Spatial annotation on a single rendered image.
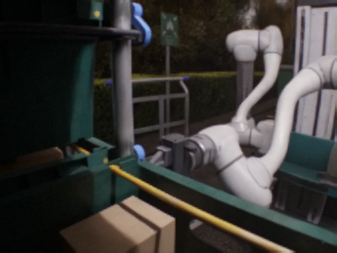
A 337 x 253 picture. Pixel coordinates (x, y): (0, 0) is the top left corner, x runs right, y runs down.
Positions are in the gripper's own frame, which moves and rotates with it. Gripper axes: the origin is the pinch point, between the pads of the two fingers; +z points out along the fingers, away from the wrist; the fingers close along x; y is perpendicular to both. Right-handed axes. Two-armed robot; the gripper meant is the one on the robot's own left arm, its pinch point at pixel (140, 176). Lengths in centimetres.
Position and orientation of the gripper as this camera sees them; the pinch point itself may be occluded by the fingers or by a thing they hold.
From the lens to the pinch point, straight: 50.5
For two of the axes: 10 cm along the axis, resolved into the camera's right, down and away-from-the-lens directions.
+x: -0.4, 9.5, 3.0
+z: -6.9, 1.9, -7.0
